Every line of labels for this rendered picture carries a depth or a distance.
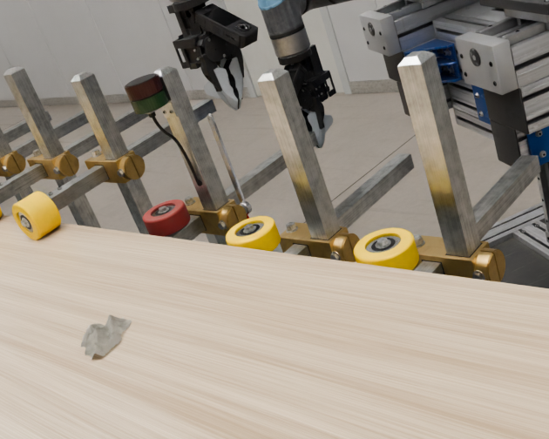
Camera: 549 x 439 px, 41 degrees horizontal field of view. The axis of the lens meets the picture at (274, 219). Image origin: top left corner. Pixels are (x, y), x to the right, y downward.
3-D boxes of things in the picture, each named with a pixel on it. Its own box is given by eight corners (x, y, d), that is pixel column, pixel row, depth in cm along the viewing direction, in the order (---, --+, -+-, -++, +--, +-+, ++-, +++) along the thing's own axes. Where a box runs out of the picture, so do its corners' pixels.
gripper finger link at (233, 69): (231, 103, 142) (214, 57, 138) (253, 102, 138) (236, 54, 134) (220, 110, 140) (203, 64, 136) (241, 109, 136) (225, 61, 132)
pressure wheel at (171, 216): (186, 247, 142) (164, 195, 137) (213, 252, 136) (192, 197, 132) (157, 270, 137) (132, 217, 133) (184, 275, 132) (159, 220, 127)
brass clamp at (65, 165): (54, 167, 177) (45, 148, 175) (84, 168, 168) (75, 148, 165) (33, 179, 173) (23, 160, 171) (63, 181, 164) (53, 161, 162)
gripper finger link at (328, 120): (343, 138, 162) (331, 98, 158) (327, 150, 159) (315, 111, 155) (332, 138, 164) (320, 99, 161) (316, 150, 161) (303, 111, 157)
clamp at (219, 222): (203, 218, 146) (194, 196, 144) (251, 223, 136) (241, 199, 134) (183, 233, 142) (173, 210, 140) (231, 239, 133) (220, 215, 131)
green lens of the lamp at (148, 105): (153, 100, 128) (149, 88, 127) (175, 98, 124) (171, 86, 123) (128, 115, 125) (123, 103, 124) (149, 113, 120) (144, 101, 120)
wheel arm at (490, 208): (524, 175, 127) (519, 152, 125) (543, 175, 124) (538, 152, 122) (388, 327, 101) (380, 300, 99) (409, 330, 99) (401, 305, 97)
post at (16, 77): (105, 251, 180) (15, 65, 161) (113, 253, 178) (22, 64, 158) (94, 259, 178) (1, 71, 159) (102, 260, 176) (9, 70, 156)
